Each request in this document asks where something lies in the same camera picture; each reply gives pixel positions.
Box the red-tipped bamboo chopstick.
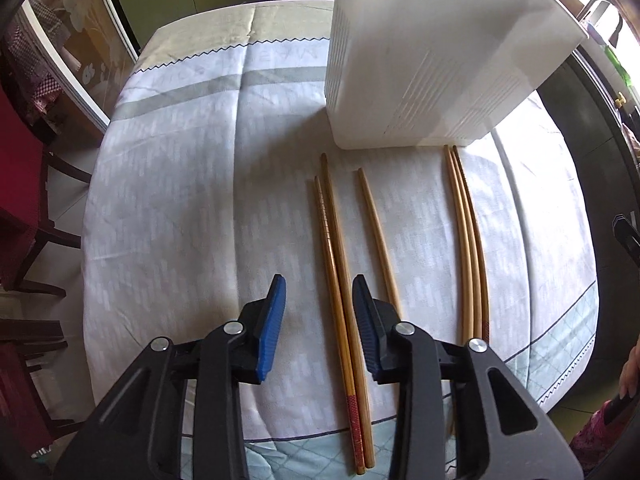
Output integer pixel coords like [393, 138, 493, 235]
[314, 177, 366, 474]

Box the person right hand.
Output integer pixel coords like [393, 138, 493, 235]
[618, 339, 640, 399]

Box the patterned tablecloth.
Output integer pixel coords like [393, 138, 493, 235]
[82, 0, 600, 479]

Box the white plastic utensil holder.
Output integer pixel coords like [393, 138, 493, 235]
[326, 0, 587, 150]

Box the red chair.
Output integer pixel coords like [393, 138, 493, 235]
[1, 96, 80, 455]

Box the glass sliding door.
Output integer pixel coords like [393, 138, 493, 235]
[15, 0, 138, 132]

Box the checked apron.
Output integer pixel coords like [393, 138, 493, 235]
[2, 18, 62, 117]

